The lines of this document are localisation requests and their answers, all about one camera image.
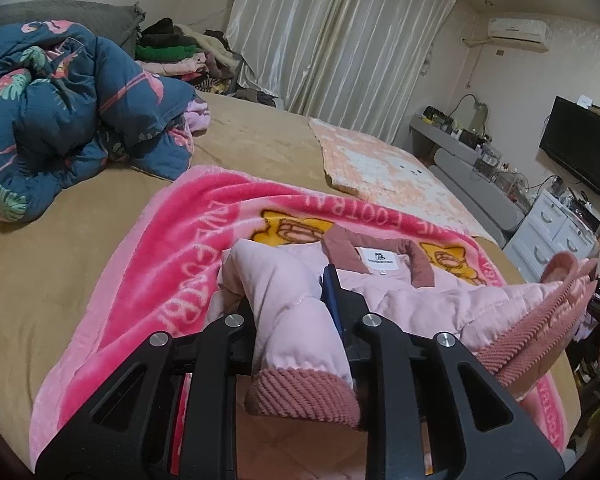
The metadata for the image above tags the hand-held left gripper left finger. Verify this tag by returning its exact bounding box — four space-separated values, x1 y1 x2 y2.
34 297 261 480

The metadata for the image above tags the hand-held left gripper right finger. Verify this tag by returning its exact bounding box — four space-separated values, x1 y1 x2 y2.
320 262 566 480

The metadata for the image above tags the pink quilted jacket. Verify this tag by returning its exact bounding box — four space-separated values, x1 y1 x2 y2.
219 239 600 433

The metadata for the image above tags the pile of folded clothes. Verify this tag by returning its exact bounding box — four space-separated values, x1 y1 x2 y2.
135 17 286 108

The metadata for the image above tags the white drawer cabinet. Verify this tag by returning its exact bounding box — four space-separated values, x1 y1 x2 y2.
502 187 600 283

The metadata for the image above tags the pink printed fleece blanket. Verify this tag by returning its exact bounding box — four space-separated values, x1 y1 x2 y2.
30 165 571 461

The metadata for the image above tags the peach patterned towel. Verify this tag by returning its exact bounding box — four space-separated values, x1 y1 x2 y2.
307 116 501 246

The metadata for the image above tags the black flat television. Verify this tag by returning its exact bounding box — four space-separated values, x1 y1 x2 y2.
539 95 600 201

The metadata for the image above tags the grey padded bed footboard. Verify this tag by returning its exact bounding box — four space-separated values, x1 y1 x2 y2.
429 149 526 248

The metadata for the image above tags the bed with tan sheet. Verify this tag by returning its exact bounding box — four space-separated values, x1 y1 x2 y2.
0 90 581 480

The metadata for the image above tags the grey vanity desk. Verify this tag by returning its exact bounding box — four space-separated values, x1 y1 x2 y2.
409 112 506 166

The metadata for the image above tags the cream pleated curtain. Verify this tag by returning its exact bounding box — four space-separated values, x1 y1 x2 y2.
225 0 461 136

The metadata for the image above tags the white air conditioner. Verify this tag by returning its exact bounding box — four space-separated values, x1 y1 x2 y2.
487 17 553 52

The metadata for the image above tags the blue floral quilt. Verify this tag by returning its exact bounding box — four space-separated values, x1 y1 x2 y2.
0 20 211 223

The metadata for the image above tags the grey pillow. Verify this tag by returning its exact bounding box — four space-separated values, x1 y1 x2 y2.
0 0 146 58

